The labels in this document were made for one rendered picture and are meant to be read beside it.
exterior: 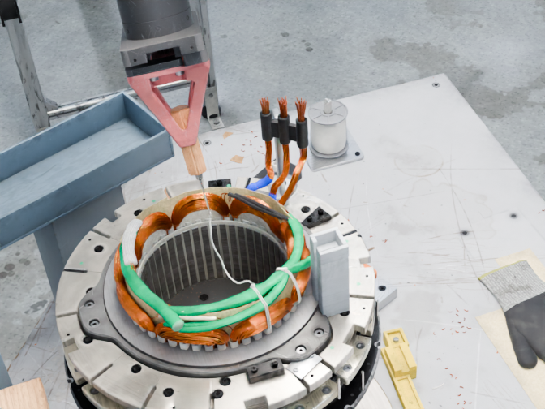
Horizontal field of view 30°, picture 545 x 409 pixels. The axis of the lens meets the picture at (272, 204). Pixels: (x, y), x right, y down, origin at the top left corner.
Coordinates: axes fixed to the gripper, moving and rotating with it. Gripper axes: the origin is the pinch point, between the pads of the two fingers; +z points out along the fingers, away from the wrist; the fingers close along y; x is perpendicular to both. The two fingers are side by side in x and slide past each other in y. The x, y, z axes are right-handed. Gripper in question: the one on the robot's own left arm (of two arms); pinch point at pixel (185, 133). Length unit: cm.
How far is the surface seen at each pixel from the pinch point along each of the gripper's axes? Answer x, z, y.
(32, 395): 20.2, 22.6, 2.5
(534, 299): -39, 44, 35
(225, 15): -13, 40, 253
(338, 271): -10.6, 16.4, 0.7
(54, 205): 18.0, 14.1, 30.0
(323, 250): -9.8, 14.4, 1.6
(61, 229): 18.7, 18.4, 33.3
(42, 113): 44, 43, 191
